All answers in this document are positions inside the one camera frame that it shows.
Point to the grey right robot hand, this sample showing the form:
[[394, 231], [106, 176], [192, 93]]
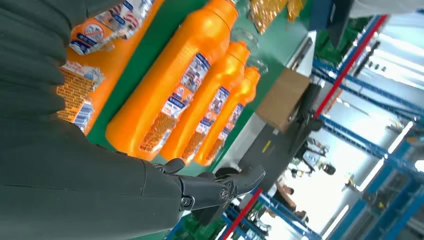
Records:
[[66, 198]]

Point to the green plastic crate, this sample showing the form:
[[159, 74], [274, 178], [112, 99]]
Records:
[[198, 230]]

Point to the dark grey flat case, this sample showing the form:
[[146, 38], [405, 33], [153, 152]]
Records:
[[265, 155]]

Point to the person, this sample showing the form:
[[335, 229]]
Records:
[[288, 198]]

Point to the brown cardboard box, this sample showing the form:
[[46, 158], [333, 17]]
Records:
[[281, 99]]

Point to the yellow taped cardboard mat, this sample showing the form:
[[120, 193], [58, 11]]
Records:
[[265, 13]]

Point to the red metal beam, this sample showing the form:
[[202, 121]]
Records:
[[349, 66]]

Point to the tablet in blue case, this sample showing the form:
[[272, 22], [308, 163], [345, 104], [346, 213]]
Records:
[[338, 23]]

